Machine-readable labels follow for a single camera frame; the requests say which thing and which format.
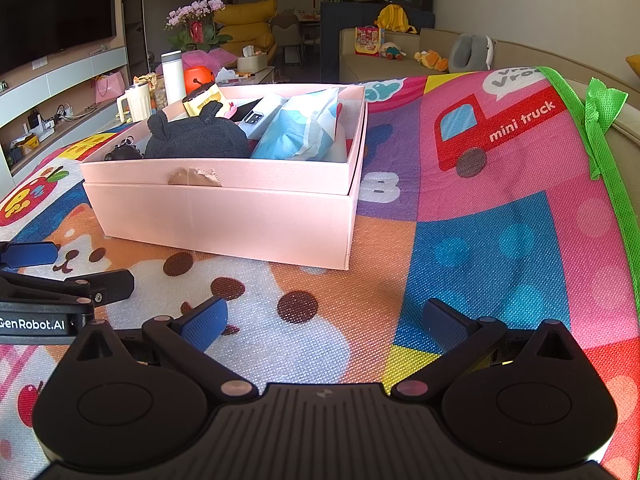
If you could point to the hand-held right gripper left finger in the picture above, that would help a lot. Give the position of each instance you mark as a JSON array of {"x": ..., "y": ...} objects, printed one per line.
[{"x": 205, "y": 322}]

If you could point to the yellow backpack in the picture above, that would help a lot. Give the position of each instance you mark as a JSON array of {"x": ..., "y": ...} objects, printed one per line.
[{"x": 395, "y": 19}]

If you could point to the yellow item on shelf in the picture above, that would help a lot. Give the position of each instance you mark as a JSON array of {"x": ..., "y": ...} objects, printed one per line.
[{"x": 25, "y": 147}]

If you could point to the pink wrapping cloth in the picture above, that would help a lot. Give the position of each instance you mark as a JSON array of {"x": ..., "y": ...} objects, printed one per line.
[{"x": 215, "y": 60}]

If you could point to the beige sofa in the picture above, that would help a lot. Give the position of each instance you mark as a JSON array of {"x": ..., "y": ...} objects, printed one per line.
[{"x": 360, "y": 67}]

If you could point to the black wall television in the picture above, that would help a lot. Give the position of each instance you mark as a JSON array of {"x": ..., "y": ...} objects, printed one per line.
[{"x": 50, "y": 10}]

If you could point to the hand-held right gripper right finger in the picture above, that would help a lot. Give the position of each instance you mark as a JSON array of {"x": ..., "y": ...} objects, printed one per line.
[{"x": 445, "y": 325}]

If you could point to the potted pink flowers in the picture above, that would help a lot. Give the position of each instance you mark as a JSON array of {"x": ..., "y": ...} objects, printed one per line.
[{"x": 197, "y": 25}]

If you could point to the orange plush toy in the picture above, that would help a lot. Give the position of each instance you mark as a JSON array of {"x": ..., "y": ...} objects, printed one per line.
[{"x": 432, "y": 60}]

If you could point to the pink gift bag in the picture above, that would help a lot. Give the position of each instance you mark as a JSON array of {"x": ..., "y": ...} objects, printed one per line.
[{"x": 110, "y": 89}]

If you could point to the blue and white packet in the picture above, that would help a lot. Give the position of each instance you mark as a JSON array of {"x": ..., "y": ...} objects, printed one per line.
[{"x": 300, "y": 125}]

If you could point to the colourful printed play mat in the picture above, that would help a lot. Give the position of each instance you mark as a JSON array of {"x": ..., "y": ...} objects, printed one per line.
[{"x": 475, "y": 210}]

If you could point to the white thermos bottle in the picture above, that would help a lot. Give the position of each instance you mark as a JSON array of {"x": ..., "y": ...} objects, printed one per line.
[{"x": 173, "y": 80}]

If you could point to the beige dining chair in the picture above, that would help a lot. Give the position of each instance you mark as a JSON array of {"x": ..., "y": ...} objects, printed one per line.
[{"x": 287, "y": 35}]

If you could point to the white smartphone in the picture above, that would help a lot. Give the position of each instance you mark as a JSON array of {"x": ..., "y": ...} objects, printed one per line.
[{"x": 260, "y": 112}]

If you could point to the dark blue cabinet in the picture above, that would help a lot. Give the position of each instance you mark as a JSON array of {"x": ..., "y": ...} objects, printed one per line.
[{"x": 330, "y": 45}]

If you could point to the white and red plush toy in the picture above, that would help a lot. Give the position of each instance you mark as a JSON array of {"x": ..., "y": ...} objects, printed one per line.
[{"x": 394, "y": 51}]

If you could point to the clear snack jar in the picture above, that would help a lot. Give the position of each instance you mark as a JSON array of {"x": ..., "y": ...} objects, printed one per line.
[{"x": 160, "y": 95}]

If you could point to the grey neck pillow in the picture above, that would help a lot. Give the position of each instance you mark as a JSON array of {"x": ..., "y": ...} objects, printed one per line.
[{"x": 470, "y": 52}]

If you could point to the gold patterned snack bag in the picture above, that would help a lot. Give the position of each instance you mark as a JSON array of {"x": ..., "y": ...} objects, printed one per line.
[{"x": 145, "y": 80}]

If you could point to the white coffee table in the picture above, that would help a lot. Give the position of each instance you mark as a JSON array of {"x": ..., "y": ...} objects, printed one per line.
[{"x": 260, "y": 76}]

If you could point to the pink toy package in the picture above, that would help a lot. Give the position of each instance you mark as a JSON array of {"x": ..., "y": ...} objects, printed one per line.
[{"x": 369, "y": 40}]

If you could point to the white wall shelf unit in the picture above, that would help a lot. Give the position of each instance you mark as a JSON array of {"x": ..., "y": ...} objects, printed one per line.
[{"x": 65, "y": 77}]

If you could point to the yellow armchair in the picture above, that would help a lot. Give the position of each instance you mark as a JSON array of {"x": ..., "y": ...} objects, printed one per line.
[{"x": 247, "y": 25}]

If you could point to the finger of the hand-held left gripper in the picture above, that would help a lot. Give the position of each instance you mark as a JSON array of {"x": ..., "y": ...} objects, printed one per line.
[
  {"x": 30, "y": 255},
  {"x": 100, "y": 285}
]

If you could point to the orange pumpkin bucket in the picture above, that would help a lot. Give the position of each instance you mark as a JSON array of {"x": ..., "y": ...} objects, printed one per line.
[{"x": 197, "y": 77}]

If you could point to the white tissue box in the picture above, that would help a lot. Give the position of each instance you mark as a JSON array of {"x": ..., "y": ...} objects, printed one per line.
[{"x": 252, "y": 62}]

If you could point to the pink cardboard box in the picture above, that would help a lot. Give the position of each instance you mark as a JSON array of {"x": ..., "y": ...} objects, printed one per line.
[{"x": 280, "y": 177}]

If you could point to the black plush pouch with ears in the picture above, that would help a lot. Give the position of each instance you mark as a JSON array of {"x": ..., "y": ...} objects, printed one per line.
[{"x": 195, "y": 137}]

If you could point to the yellow and black toy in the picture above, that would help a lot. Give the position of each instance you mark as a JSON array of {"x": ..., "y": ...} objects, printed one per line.
[{"x": 202, "y": 100}]

